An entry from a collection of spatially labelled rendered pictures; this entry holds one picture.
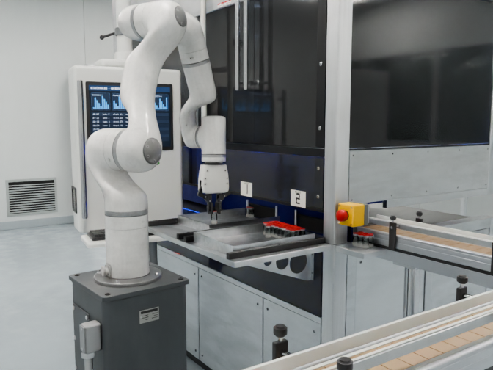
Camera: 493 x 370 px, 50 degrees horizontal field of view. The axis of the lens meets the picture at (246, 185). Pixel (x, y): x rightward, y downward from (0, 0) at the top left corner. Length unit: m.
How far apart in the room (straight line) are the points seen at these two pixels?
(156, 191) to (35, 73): 4.69
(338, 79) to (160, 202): 1.14
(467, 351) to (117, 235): 0.93
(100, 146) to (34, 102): 5.56
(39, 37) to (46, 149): 1.37
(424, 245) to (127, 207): 0.91
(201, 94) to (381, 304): 1.03
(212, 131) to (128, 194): 0.45
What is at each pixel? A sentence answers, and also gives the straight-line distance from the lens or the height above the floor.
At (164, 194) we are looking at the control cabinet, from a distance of 2.54.
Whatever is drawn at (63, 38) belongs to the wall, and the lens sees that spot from 7.18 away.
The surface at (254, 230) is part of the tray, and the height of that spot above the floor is 0.89.
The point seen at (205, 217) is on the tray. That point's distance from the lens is 2.28.
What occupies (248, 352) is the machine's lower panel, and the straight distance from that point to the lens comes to 2.41.
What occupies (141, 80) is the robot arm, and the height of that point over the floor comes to 1.42.
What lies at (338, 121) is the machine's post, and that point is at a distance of 1.79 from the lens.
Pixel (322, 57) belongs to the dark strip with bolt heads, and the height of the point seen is 1.52.
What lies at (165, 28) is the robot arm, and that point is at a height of 1.56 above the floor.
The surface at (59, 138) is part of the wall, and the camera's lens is 7.08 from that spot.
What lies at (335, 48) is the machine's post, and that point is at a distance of 1.81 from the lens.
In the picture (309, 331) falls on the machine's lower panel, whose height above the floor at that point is 0.53.
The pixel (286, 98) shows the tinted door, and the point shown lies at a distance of 2.01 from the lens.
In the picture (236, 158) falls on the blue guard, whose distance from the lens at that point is 2.27.
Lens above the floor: 1.30
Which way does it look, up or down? 7 degrees down
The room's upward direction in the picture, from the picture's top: straight up
